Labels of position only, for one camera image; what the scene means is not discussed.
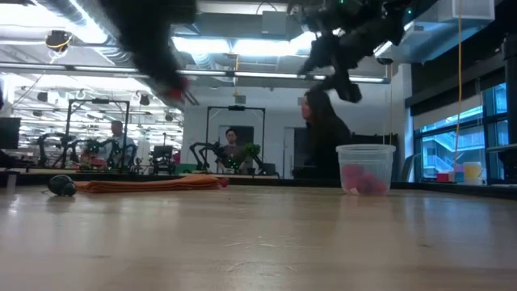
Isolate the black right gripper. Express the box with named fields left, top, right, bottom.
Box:
left=313, top=14, right=405, bottom=104

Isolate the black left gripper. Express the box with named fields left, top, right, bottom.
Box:
left=128, top=36, right=187, bottom=92

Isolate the red raspberry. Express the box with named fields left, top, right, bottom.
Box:
left=342, top=163, right=367, bottom=191

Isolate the dark round fruit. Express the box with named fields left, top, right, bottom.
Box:
left=47, top=174, right=77, bottom=197

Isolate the clear plastic tupperware container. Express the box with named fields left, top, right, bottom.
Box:
left=335, top=143, right=397, bottom=197

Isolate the person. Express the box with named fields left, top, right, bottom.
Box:
left=108, top=120, right=137, bottom=163
left=300, top=89, right=353, bottom=179
left=220, top=128, right=248, bottom=173

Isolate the long ceiling light fixture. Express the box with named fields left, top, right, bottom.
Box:
left=0, top=61, right=391, bottom=85

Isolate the black equipment cabinet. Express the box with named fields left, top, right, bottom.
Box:
left=293, top=128, right=312, bottom=179

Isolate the black background office chair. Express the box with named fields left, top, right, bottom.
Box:
left=152, top=144, right=175, bottom=175

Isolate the green background plant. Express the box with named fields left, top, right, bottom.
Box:
left=243, top=141, right=262, bottom=160

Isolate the orange folded cloth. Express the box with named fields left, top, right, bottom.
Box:
left=74, top=173, right=222, bottom=194

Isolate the yellow cup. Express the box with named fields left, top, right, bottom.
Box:
left=463, top=161, right=485, bottom=185

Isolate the black background monitor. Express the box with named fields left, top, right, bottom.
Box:
left=0, top=116, right=22, bottom=150

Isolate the dark grey desk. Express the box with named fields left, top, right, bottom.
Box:
left=486, top=143, right=517, bottom=183

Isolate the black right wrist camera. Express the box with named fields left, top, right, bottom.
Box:
left=299, top=32, right=339, bottom=76

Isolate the black background gantry frame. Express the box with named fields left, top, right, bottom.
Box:
left=62, top=99, right=131, bottom=169
left=205, top=105, right=267, bottom=174

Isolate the black aluminium table frame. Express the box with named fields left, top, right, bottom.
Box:
left=0, top=169, right=517, bottom=200

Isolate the yellow hanging cord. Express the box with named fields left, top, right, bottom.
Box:
left=452, top=0, right=464, bottom=171

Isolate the black frame post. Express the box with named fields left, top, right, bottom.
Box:
left=502, top=34, right=517, bottom=145

